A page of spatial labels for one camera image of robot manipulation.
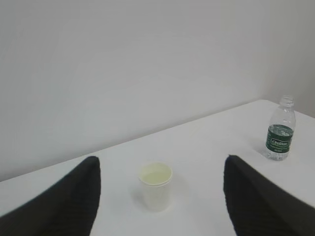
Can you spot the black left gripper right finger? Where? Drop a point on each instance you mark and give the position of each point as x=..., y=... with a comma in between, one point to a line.
x=258, y=207

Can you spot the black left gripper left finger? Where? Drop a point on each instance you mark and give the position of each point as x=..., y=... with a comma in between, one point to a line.
x=67, y=208

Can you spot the white paper cup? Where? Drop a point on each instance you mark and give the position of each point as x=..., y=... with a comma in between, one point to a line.
x=155, y=181

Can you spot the clear green-label water bottle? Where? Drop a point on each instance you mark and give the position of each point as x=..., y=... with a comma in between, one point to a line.
x=280, y=130

